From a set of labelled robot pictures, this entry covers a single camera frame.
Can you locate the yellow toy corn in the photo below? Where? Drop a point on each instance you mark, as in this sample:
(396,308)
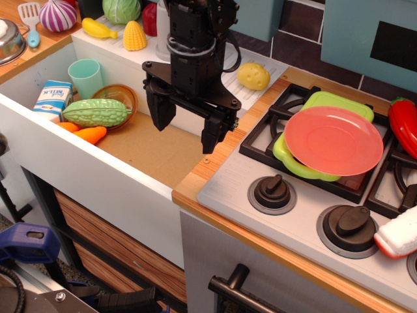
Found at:
(134,37)

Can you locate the orange toy carrot back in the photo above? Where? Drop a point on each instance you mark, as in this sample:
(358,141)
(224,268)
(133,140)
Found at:
(69,126)

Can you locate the toy milk carton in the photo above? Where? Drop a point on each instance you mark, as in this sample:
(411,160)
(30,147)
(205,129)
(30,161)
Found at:
(53,100)

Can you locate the white blue toy spatula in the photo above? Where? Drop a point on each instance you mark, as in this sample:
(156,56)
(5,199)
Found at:
(30,16)

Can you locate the red toy chili pepper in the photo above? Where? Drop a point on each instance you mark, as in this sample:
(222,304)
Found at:
(402,118)

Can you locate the yellow toy banana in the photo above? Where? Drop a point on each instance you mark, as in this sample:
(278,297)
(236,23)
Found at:
(97,29)

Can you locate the black oven door handle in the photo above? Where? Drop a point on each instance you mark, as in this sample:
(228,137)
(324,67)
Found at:
(231,295)

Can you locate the green toy cabbage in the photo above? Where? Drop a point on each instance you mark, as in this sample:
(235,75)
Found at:
(121,11)

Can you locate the blue clamp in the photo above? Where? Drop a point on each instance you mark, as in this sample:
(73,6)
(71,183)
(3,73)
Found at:
(29,243)

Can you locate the black stove knob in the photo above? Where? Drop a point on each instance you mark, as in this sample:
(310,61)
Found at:
(272,195)
(348,231)

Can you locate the red toy bell pepper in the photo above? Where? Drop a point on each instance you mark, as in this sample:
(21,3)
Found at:
(149,15)

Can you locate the purple white toy onion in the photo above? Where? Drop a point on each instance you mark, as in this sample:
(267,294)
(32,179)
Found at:
(58,16)

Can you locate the black stove knob left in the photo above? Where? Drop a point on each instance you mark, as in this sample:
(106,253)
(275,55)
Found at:
(272,195)

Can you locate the orange translucent bowl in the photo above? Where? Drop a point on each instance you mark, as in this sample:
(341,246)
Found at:
(122,93)

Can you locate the white red toy bottle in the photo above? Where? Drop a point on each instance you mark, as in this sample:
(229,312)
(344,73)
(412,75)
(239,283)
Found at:
(397,238)

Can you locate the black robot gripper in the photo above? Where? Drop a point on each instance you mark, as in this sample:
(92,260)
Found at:
(195,85)

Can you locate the teal toy microwave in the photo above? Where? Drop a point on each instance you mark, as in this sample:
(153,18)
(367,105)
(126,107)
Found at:
(373,38)

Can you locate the pink plastic plate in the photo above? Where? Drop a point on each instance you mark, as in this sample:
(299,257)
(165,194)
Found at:
(333,141)

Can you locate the black stove grate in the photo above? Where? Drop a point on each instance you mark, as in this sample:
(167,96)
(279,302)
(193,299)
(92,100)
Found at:
(389,190)

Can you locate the black stove knob middle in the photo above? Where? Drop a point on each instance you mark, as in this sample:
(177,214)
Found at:
(348,231)

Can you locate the green plastic tray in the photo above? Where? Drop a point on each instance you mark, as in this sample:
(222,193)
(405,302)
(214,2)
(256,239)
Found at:
(320,98)

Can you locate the metal toy pot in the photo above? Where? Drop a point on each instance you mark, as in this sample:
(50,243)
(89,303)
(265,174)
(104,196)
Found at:
(13,43)

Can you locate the orange toy carrot front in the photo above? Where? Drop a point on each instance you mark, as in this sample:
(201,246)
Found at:
(92,134)

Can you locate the mint green plastic cup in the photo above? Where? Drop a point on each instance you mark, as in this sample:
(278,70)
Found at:
(86,76)

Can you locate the orange toy carrot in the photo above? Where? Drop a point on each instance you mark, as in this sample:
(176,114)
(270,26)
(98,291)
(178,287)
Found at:
(69,126)
(92,134)

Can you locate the grey toy faucet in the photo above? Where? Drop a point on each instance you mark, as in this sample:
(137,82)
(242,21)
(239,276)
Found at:
(162,27)

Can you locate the yellow toy potato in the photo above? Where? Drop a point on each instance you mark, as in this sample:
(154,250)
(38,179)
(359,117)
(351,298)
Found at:
(253,76)

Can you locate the green toy bitter gourd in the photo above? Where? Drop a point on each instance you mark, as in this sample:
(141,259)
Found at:
(96,112)

